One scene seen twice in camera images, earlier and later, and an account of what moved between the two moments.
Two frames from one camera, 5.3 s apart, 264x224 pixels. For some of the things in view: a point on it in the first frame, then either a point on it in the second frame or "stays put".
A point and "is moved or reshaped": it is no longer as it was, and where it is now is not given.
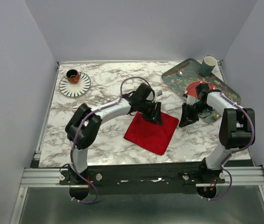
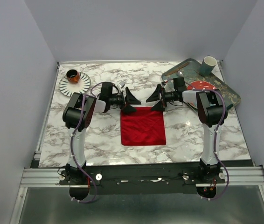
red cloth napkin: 153,137 is moved or reshaped
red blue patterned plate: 191,88 stays put
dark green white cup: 208,64 stays put
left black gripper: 157,118 to 129,99
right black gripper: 186,118 to 156,95
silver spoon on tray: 180,73 stays put
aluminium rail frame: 251,175 stays put
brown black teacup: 72,75 stays put
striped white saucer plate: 75,90 stays put
